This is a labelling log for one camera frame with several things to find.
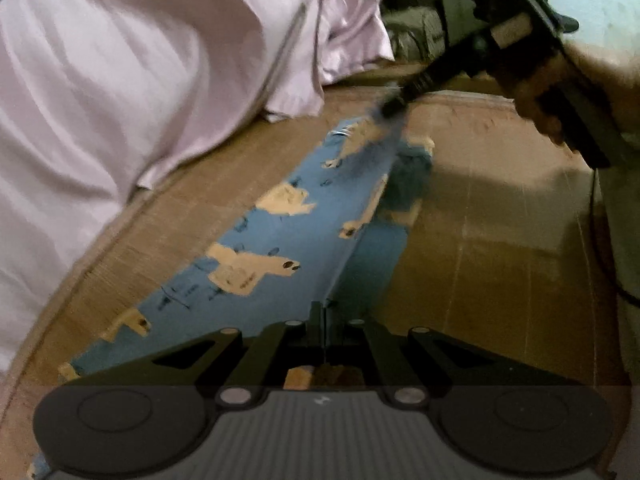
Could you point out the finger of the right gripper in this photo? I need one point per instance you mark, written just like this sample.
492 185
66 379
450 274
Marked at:
469 56

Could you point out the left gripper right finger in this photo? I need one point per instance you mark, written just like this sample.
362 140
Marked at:
360 354

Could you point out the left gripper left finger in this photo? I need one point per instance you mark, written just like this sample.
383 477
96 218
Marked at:
224 359

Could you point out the blue car-print pajama pants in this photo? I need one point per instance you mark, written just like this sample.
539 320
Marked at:
339 221

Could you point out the person's right hand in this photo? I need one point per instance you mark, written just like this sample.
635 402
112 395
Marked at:
586 98

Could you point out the pink satin bed sheet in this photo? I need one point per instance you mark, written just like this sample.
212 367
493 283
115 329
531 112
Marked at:
102 97

